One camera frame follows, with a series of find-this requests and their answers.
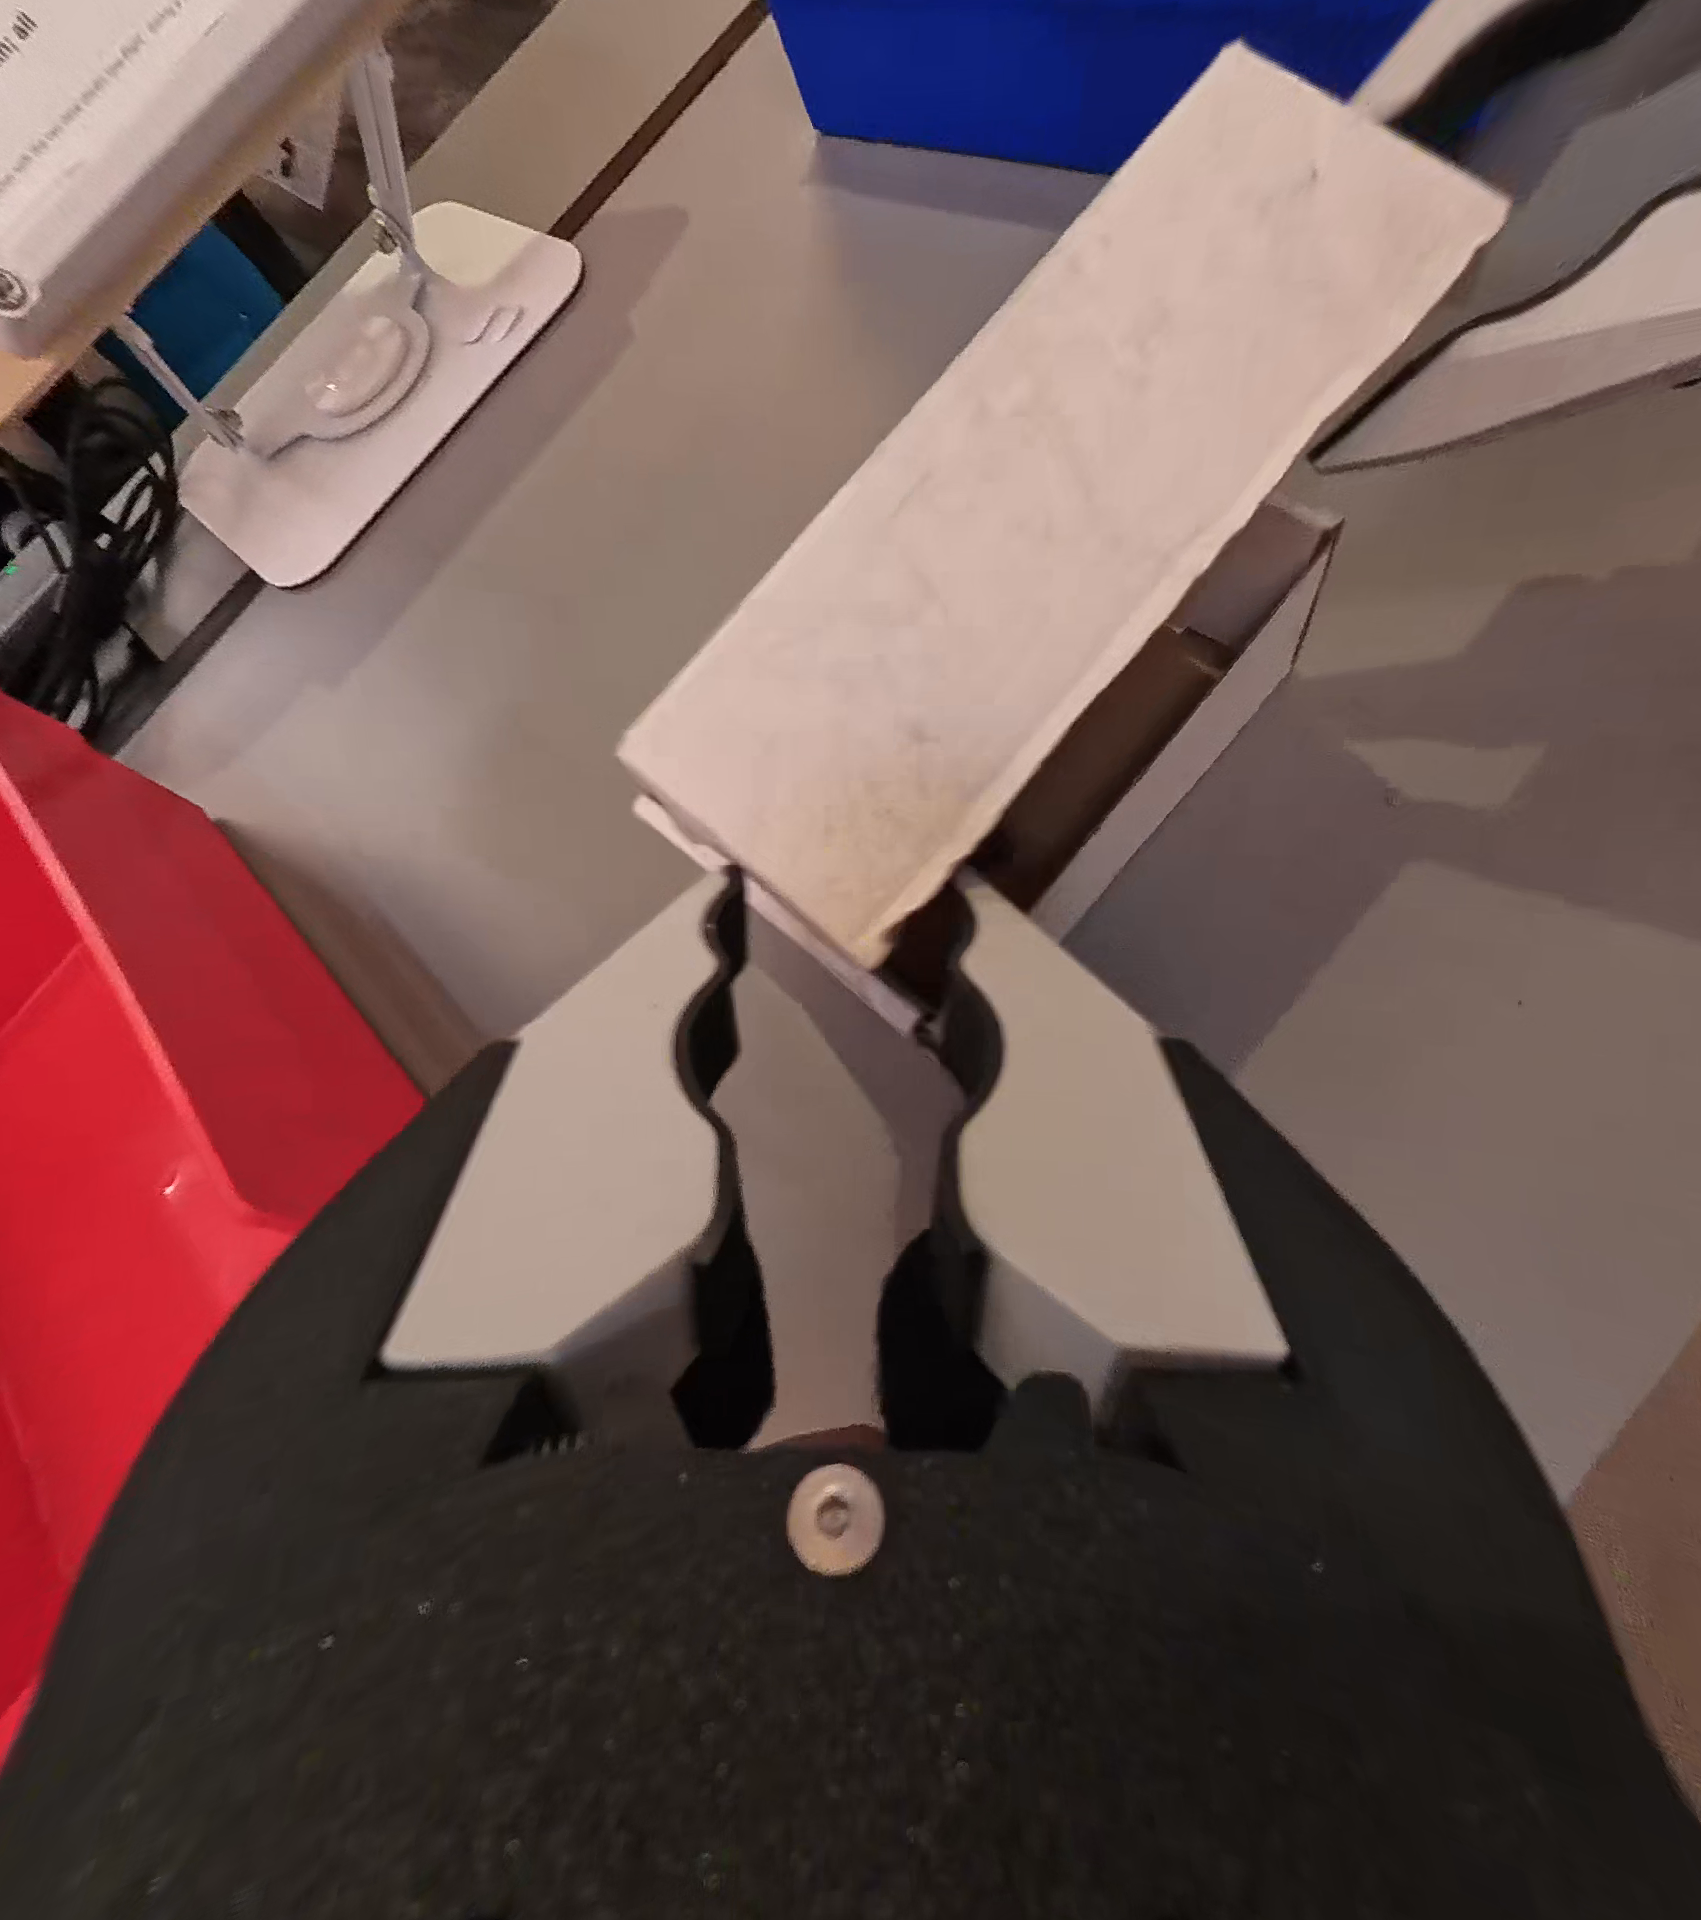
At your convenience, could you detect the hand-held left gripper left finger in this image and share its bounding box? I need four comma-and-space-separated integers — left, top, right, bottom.
382, 871, 777, 1450

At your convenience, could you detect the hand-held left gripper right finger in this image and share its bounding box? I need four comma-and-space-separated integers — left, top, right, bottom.
882, 876, 1295, 1453

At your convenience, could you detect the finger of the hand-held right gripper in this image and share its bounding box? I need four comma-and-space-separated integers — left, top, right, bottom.
1351, 0, 1656, 155
1308, 45, 1701, 471

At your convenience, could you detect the blue plastic bin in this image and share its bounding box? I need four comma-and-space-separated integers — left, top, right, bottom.
766, 0, 1430, 175

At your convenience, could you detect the red plastic bin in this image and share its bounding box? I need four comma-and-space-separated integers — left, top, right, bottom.
0, 628, 432, 1920

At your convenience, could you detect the white cardboard box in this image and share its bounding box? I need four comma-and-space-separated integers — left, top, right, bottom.
619, 43, 1513, 1043

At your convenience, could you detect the white lamp stand base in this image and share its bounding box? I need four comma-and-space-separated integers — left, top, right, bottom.
0, 0, 586, 589

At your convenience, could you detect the blue basket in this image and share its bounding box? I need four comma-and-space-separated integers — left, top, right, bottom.
100, 225, 290, 414

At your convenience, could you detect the printed instruction sheet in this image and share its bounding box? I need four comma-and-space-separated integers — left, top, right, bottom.
0, 0, 328, 379

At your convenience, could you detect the black cable bundle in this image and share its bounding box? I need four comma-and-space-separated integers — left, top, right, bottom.
3, 376, 185, 737

